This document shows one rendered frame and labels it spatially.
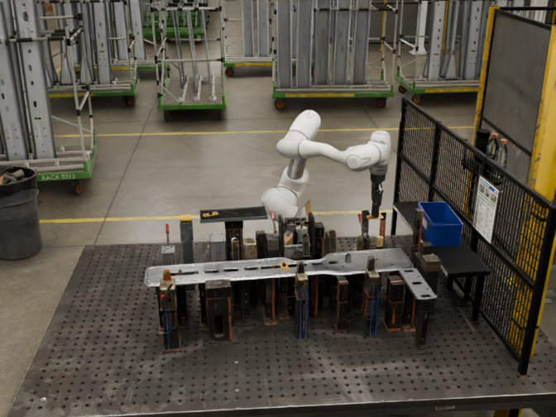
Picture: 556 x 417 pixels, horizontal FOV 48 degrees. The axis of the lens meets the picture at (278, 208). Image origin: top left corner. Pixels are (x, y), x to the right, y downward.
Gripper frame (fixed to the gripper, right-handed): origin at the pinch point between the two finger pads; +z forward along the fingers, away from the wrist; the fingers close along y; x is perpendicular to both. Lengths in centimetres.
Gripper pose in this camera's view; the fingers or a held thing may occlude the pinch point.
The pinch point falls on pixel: (375, 209)
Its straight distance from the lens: 320.9
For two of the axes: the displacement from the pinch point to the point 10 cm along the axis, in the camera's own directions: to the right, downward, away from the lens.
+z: 0.0, 9.1, 4.1
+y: 1.5, 4.1, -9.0
